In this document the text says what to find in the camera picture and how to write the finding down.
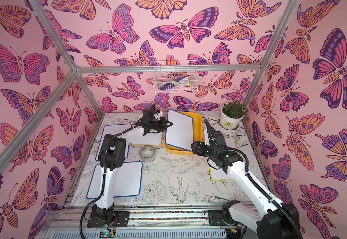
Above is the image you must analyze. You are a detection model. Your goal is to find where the white wire wall basket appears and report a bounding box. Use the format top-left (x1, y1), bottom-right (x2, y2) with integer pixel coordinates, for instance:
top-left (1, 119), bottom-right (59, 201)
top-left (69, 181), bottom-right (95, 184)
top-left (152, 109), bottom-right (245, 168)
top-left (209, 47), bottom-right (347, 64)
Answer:
top-left (152, 60), bottom-right (199, 93)

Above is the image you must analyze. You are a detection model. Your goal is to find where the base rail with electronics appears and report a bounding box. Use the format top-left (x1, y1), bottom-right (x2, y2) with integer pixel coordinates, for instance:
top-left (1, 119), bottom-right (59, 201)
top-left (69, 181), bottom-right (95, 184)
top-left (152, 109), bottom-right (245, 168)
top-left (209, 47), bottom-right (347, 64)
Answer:
top-left (38, 203), bottom-right (297, 239)

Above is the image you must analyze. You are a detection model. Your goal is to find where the yellow-framed whiteboard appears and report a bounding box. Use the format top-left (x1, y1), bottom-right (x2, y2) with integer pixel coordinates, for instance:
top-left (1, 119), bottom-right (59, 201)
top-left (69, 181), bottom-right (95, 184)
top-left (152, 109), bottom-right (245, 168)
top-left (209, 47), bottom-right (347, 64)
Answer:
top-left (131, 113), bottom-right (164, 147)
top-left (209, 138), bottom-right (236, 181)

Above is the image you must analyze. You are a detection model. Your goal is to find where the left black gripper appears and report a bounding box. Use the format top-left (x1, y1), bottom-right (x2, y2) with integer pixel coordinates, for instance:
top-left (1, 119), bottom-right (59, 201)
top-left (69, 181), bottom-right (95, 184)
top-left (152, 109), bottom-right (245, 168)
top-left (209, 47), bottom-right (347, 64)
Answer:
top-left (149, 118), bottom-right (174, 133)

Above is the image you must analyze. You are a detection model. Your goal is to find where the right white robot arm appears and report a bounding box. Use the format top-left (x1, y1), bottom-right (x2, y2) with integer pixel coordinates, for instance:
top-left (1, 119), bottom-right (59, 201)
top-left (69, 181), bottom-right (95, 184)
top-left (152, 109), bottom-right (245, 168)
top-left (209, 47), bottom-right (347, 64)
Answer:
top-left (191, 120), bottom-right (303, 239)

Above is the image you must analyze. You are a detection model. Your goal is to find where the potted green plant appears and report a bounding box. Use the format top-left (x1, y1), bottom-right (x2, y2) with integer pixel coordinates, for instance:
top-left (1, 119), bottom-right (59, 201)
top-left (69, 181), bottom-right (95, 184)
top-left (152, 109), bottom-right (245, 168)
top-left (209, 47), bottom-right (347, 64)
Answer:
top-left (218, 101), bottom-right (248, 130)

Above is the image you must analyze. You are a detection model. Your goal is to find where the aluminium frame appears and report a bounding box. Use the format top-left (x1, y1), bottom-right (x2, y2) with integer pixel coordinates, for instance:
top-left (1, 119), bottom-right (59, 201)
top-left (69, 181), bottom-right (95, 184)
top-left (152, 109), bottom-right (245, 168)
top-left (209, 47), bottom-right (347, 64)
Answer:
top-left (0, 1), bottom-right (299, 174)

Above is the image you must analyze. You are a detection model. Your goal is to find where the yellow-framed whiteboard back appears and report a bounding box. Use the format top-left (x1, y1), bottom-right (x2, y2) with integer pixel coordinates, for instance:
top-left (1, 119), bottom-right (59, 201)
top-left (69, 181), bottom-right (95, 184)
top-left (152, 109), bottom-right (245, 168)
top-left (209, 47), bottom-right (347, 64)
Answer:
top-left (131, 113), bottom-right (164, 147)

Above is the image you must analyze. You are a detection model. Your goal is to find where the blue-framed whiteboard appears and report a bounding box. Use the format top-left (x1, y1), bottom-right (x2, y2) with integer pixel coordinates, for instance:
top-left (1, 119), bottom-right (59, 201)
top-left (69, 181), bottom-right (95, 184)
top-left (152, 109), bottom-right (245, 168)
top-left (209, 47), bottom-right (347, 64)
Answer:
top-left (95, 124), bottom-right (132, 161)
top-left (165, 110), bottom-right (194, 151)
top-left (86, 161), bottom-right (143, 199)

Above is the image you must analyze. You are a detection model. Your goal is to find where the yellow plastic storage box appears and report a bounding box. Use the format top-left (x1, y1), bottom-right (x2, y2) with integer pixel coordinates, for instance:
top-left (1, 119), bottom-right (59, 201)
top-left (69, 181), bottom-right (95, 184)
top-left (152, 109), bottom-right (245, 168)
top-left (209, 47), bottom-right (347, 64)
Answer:
top-left (164, 110), bottom-right (203, 156)

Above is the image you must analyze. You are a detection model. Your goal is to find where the clear tape roll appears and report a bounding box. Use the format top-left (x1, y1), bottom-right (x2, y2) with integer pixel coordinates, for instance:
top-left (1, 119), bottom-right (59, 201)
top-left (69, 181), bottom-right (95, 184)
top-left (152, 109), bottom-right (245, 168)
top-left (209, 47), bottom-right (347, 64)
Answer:
top-left (139, 145), bottom-right (156, 163)

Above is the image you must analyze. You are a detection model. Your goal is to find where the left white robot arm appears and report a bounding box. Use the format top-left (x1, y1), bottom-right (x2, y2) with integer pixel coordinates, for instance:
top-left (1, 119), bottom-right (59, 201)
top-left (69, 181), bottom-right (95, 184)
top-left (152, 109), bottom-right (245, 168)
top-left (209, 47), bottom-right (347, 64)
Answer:
top-left (79, 104), bottom-right (173, 238)

